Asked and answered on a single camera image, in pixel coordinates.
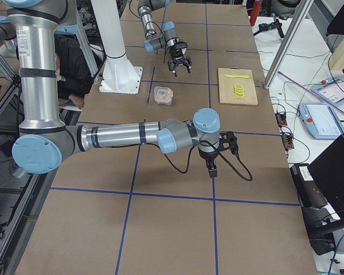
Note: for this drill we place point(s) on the black computer monitor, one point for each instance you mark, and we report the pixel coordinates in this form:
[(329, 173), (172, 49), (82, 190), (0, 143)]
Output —
[(327, 171)]

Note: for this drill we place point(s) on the near teach pendant tablet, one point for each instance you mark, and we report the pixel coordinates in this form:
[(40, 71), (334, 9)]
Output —
[(320, 121)]

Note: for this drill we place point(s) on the seated person dark jacket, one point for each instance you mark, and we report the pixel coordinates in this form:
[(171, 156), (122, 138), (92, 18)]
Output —
[(74, 79)]

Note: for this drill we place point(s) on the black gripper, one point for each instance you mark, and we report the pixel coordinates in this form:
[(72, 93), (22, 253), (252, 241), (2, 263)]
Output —
[(179, 53), (208, 155)]

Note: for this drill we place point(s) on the black tripod rod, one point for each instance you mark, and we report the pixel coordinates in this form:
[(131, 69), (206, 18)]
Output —
[(263, 27)]

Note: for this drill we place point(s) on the red cylinder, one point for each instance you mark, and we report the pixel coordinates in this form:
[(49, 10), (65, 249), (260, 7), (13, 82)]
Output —
[(255, 11)]

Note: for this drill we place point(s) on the aluminium frame post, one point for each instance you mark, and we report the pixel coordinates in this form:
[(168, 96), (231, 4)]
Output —
[(296, 22)]

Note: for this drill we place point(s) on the clear plastic egg box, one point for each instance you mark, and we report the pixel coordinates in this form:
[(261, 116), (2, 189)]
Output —
[(161, 91)]

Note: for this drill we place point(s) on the far teach pendant tablet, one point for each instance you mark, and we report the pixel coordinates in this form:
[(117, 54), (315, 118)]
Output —
[(332, 90)]

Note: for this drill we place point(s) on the wooden cutting board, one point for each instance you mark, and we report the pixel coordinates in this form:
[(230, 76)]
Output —
[(226, 87)]

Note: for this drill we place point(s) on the teach pendant tablet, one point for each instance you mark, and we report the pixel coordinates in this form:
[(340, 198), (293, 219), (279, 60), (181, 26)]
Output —
[(332, 90), (320, 121)]

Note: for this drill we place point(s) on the yellow plastic knife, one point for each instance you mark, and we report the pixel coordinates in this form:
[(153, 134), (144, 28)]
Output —
[(237, 76)]

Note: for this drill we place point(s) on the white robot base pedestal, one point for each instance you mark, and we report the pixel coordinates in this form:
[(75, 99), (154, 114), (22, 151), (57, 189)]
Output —
[(119, 75)]

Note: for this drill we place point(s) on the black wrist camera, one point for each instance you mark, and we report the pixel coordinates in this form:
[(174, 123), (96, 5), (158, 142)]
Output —
[(228, 141)]

